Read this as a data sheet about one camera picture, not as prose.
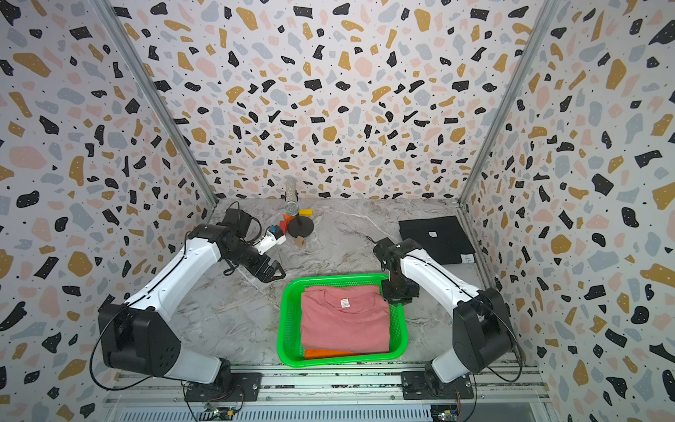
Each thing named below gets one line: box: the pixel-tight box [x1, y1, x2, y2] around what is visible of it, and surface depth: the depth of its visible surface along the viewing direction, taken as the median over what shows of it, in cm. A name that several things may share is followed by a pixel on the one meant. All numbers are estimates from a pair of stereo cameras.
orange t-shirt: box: [304, 349, 369, 361], surface depth 80 cm
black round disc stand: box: [288, 216, 315, 238], surface depth 112 cm
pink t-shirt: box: [300, 284, 392, 354], surface depth 83 cm
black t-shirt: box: [398, 215, 477, 265], surface depth 116 cm
